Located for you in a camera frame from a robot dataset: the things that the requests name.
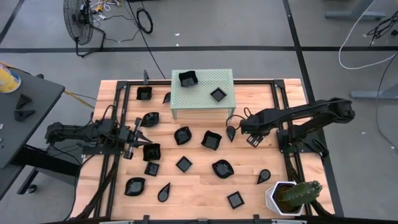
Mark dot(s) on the black aluminium frame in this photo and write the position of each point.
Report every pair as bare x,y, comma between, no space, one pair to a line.
255,82

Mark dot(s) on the silver aluminium bar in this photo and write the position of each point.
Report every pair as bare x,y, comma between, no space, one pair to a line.
116,222
289,222

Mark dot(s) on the black square bowl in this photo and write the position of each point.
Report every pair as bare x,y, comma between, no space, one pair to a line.
144,93
211,140
151,152
188,78

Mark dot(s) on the white and yellow tub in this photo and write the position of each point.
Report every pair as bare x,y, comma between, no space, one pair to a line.
7,81

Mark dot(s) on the grey desk foot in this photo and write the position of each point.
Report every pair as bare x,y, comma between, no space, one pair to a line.
373,93
354,14

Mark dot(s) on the black side table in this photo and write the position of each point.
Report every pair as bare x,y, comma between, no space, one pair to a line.
31,124

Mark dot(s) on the white plant pot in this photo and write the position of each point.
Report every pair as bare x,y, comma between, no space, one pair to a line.
269,199

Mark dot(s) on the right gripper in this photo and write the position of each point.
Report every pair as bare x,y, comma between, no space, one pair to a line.
256,126

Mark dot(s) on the black floor fan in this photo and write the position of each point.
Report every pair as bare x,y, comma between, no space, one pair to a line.
77,25

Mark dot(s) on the black wavy round bowl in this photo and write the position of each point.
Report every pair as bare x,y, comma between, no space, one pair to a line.
223,169
150,119
183,135
135,186

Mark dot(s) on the green perforated metal shelf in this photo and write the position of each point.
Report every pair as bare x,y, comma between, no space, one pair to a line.
202,90

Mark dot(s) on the black triangular bracket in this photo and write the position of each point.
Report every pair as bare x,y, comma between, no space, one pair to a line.
23,114
23,101

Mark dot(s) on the green cactus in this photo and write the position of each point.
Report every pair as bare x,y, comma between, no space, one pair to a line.
300,194

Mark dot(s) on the black teardrop plate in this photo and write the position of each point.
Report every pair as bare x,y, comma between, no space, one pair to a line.
167,97
163,192
263,176
230,133

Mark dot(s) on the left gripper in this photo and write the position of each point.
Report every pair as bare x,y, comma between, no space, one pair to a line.
129,137

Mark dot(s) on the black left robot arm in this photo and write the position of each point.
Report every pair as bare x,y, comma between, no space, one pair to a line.
77,132

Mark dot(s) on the black square plate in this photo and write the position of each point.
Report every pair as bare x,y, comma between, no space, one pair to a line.
235,199
183,164
151,169
218,94

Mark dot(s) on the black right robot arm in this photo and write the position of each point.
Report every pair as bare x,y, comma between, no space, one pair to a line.
311,113

